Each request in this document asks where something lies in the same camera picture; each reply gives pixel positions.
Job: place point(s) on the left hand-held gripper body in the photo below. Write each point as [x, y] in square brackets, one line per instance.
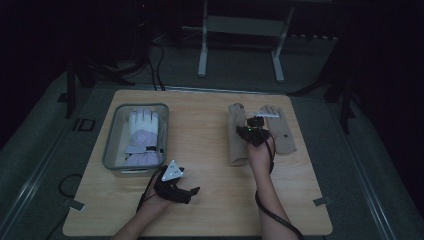
[172, 172]

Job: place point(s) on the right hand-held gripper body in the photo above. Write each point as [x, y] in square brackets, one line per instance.
[256, 131]

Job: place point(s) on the purple and white glove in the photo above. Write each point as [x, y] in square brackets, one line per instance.
[143, 136]

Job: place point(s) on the grey plastic bin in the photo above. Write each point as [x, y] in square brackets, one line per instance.
[115, 146]

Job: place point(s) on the person's right hand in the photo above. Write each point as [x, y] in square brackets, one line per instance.
[260, 156]

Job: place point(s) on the person's left hand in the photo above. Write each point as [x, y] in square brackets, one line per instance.
[150, 204]

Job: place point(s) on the white metal stand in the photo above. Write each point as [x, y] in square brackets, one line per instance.
[243, 26]

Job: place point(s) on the grey tape piece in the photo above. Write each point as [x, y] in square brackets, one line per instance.
[322, 201]
[75, 204]

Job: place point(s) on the black tripod stand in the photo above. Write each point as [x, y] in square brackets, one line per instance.
[83, 71]

